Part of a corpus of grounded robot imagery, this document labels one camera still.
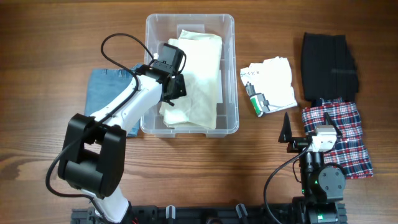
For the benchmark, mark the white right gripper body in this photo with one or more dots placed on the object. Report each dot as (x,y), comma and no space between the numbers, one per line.
(333,147)

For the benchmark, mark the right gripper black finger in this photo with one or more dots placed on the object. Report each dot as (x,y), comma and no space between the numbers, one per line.
(286,132)
(329,121)

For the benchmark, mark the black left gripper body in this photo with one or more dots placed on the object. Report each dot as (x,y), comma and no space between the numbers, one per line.
(180,91)

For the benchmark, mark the cream cloth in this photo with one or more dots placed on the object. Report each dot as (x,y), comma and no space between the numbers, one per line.
(201,73)

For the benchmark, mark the blue jeans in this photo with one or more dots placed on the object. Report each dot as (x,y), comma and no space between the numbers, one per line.
(103,87)

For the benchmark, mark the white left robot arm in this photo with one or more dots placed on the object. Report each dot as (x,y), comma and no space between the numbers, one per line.
(93,155)

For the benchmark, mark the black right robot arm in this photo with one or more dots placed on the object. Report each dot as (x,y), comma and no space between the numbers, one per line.
(322,183)

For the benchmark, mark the red plaid folded shirt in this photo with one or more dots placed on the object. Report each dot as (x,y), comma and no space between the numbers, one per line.
(349,151)

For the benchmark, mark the black folded garment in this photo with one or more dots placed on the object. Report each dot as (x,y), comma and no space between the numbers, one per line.
(328,68)

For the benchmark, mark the white printed t-shirt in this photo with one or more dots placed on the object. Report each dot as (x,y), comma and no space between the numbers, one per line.
(269,85)

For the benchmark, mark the clear plastic storage bin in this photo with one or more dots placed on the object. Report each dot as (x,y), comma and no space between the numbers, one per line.
(162,27)

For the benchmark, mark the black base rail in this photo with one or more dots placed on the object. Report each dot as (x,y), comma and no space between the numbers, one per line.
(284,213)

